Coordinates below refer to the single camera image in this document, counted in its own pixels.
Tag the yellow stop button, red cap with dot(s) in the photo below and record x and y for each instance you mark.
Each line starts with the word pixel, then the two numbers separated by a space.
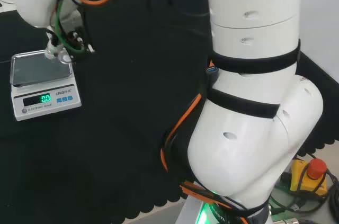
pixel 310 179

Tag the blue plug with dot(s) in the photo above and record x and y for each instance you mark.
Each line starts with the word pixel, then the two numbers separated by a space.
pixel 212 70

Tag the white electronic balance, steel pan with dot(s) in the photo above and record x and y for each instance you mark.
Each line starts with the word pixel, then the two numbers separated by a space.
pixel 39 81

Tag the black bench cloth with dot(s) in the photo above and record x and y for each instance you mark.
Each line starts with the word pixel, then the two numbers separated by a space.
pixel 124 75

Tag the small clear glass beaker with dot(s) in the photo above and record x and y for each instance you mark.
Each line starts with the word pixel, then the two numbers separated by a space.
pixel 56 54

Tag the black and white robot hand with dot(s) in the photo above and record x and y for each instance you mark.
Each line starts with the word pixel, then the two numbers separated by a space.
pixel 75 26

